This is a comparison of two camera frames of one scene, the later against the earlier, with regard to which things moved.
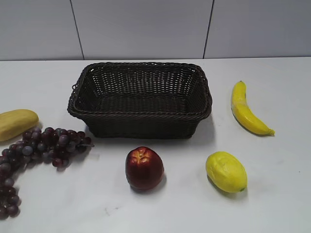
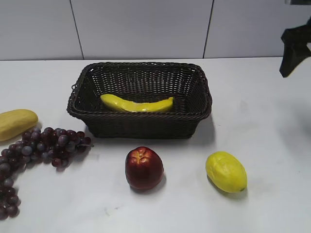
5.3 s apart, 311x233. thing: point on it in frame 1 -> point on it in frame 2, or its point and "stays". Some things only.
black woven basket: [140, 100] stays
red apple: [144, 168] stays
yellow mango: [15, 123] stays
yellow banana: [244, 114] -> [163, 105]
